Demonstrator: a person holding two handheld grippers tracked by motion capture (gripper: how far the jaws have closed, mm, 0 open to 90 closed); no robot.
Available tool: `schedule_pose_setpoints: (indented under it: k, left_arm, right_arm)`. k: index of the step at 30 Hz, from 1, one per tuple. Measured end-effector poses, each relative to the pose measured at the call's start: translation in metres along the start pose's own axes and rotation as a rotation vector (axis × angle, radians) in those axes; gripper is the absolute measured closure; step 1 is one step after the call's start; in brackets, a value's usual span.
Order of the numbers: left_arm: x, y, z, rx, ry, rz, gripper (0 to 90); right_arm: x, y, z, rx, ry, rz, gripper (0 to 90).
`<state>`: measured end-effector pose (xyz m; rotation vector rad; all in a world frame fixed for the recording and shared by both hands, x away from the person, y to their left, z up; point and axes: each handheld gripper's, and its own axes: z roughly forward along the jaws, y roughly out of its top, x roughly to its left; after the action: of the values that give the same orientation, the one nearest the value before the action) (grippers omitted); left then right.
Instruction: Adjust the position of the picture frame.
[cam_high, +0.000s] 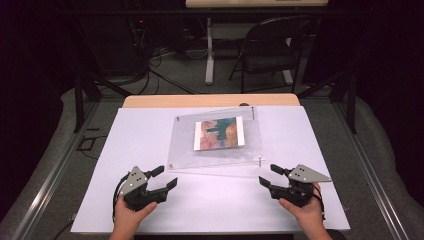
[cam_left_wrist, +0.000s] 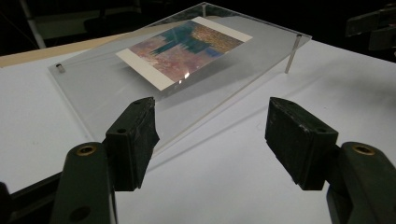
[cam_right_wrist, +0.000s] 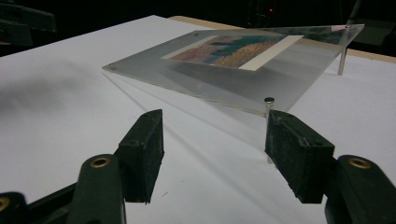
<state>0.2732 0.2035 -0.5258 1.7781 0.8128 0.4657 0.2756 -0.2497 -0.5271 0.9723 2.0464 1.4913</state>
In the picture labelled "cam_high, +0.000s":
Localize wooden table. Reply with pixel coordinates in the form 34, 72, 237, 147
121, 93, 301, 109

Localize black folding chair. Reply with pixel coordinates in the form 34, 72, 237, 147
227, 14, 318, 95

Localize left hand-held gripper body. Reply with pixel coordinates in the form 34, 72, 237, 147
118, 165, 167, 212

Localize white board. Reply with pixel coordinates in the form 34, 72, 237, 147
70, 105, 351, 235

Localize person's right hand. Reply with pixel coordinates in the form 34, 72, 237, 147
278, 182, 327, 232

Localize dark computer tower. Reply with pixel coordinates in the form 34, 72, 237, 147
79, 11, 145, 76

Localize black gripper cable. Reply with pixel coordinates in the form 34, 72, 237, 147
312, 183, 327, 222
112, 172, 131, 224

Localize white-legged desk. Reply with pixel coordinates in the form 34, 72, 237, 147
184, 0, 330, 86

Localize aluminium rail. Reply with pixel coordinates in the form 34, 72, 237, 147
332, 99, 412, 240
9, 99, 102, 240

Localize colourful painting print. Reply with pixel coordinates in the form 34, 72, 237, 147
193, 115, 246, 152

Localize black floor cables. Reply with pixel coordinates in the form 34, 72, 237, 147
131, 44, 203, 97

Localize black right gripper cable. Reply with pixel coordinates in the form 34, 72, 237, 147
312, 183, 327, 222

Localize person's left hand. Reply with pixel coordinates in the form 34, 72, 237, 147
112, 195, 159, 234

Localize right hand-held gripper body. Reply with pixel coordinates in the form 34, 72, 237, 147
267, 163, 333, 209

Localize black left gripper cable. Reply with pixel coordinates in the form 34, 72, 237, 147
112, 172, 131, 224

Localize black metal stand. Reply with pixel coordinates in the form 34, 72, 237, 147
295, 64, 360, 135
72, 64, 135, 134

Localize clear acrylic frame sheet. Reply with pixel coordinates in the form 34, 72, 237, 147
166, 106, 265, 171
168, 105, 268, 180

